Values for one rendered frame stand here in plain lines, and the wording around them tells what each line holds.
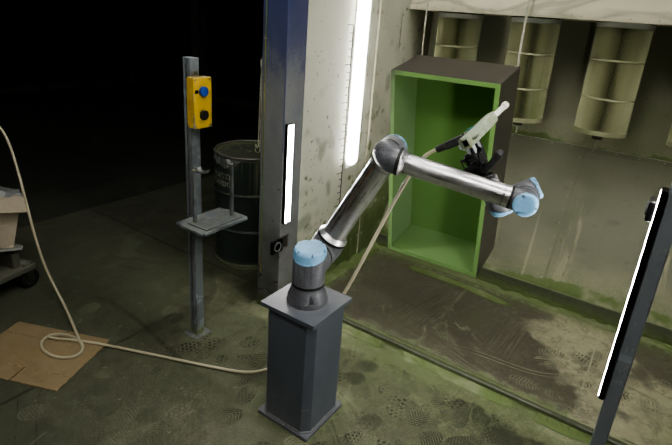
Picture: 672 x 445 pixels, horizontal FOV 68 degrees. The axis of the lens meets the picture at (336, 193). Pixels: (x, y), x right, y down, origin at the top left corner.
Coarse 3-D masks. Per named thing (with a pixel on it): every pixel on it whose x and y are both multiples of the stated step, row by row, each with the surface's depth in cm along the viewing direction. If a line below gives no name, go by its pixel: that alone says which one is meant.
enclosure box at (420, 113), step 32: (416, 64) 278; (448, 64) 276; (480, 64) 274; (416, 96) 309; (448, 96) 298; (480, 96) 287; (512, 96) 268; (416, 128) 319; (448, 128) 307; (448, 160) 317; (416, 192) 341; (448, 192) 327; (416, 224) 353; (448, 224) 338; (480, 224) 283; (416, 256) 320; (448, 256) 320; (480, 256) 298
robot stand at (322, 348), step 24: (288, 288) 239; (288, 312) 220; (312, 312) 221; (336, 312) 225; (288, 336) 224; (312, 336) 218; (336, 336) 234; (288, 360) 227; (312, 360) 222; (336, 360) 241; (288, 384) 232; (312, 384) 227; (336, 384) 248; (264, 408) 248; (288, 408) 236; (312, 408) 232; (336, 408) 252; (312, 432) 236
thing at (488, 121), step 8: (504, 104) 218; (496, 112) 210; (480, 120) 202; (488, 120) 200; (496, 120) 205; (472, 128) 194; (480, 128) 193; (488, 128) 198; (464, 136) 187; (472, 136) 187; (480, 136) 192; (440, 144) 206; (448, 144) 202; (456, 144) 200; (472, 144) 186
